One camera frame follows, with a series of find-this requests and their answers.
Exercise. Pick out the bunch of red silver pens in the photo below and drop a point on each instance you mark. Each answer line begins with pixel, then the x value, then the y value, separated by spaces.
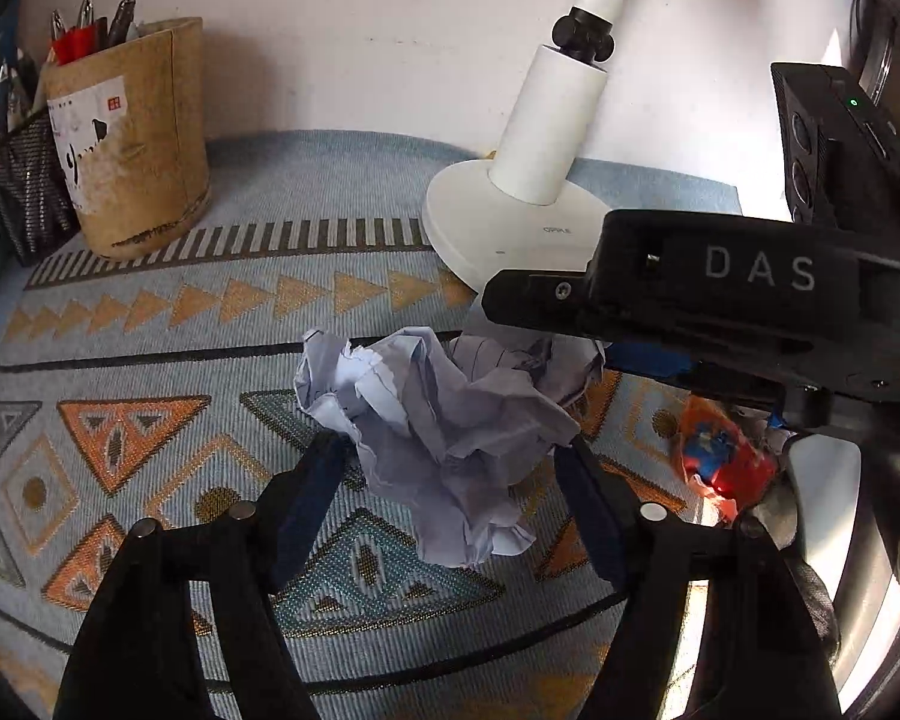
pixel 90 30

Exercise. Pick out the brown paper pen holder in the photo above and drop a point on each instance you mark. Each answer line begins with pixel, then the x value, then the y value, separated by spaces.
pixel 150 150

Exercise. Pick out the patterned woven mat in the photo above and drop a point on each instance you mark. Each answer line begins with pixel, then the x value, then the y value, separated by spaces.
pixel 195 300

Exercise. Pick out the red orange snack wrapper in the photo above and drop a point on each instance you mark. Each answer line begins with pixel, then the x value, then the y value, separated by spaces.
pixel 720 450

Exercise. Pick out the white desk lamp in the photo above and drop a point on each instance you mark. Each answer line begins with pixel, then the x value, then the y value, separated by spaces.
pixel 540 135

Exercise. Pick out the large pale blue paper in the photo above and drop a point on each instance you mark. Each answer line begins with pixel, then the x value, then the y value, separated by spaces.
pixel 540 375

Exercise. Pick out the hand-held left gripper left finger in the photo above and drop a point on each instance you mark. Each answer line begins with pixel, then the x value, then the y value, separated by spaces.
pixel 304 510

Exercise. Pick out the pale green white object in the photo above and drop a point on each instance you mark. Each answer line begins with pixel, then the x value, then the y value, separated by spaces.
pixel 832 495

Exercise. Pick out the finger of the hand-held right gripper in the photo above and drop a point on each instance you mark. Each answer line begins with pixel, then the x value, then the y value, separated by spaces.
pixel 645 361

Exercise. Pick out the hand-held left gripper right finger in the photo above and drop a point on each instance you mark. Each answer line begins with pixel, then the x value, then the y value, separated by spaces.
pixel 592 517

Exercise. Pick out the black mesh pen holder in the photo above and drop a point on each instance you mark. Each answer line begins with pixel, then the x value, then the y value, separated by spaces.
pixel 26 187

